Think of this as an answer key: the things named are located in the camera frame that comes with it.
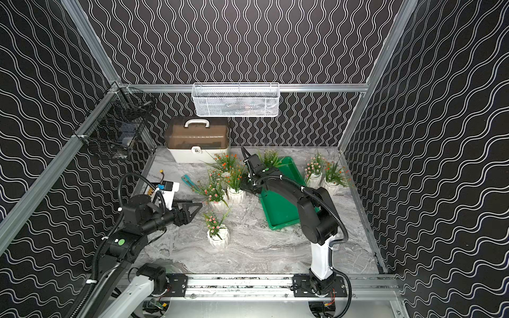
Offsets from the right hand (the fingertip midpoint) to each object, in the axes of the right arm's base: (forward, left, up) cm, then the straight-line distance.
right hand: (241, 186), depth 92 cm
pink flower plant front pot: (-22, +8, 0) cm, 24 cm away
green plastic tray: (-9, -19, -7) cm, 22 cm away
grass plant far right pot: (+7, -45, -2) cm, 45 cm away
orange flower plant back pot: (+9, +9, +7) cm, 15 cm away
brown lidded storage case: (+32, +28, +1) cm, 42 cm away
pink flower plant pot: (-6, +11, +4) cm, 13 cm away
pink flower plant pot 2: (+6, -33, +5) cm, 34 cm away
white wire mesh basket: (+41, -9, +20) cm, 47 cm away
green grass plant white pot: (+15, -14, +4) cm, 21 cm away
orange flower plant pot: (-3, +3, -3) cm, 5 cm away
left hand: (-17, +14, +16) cm, 27 cm away
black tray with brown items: (+2, +47, -7) cm, 47 cm away
